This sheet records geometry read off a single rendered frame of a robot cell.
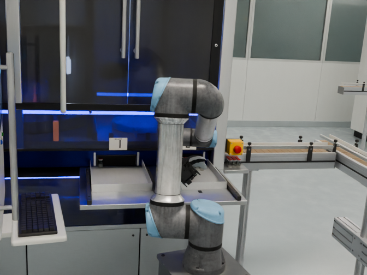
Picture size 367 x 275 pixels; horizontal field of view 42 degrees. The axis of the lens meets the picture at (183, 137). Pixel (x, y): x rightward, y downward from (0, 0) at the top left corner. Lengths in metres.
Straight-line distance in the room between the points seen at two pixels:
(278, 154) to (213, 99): 1.12
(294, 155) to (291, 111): 5.01
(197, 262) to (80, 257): 0.97
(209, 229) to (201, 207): 0.08
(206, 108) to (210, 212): 0.34
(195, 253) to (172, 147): 0.37
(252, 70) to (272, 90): 0.46
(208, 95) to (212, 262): 0.56
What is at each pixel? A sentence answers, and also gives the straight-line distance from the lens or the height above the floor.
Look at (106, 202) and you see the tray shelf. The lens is 1.96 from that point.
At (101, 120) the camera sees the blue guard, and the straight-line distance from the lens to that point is 2.24.
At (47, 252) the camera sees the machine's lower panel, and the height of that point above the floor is 0.47.
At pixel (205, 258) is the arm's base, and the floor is 0.85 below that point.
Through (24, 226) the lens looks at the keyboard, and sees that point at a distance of 1.90.
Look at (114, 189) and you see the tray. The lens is 2.06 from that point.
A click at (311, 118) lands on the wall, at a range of 7.82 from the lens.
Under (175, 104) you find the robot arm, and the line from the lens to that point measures 1.53.
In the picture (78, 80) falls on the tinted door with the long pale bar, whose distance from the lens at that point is 2.21.
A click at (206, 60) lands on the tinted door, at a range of 2.28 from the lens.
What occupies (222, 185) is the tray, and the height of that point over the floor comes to 0.90.
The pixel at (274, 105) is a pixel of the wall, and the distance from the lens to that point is 7.51.
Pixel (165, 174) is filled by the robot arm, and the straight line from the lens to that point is 1.56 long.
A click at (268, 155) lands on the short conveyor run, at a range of 2.59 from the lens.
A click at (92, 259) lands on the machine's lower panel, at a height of 0.42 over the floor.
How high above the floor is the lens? 1.63
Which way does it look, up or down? 15 degrees down
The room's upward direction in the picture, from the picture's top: 3 degrees clockwise
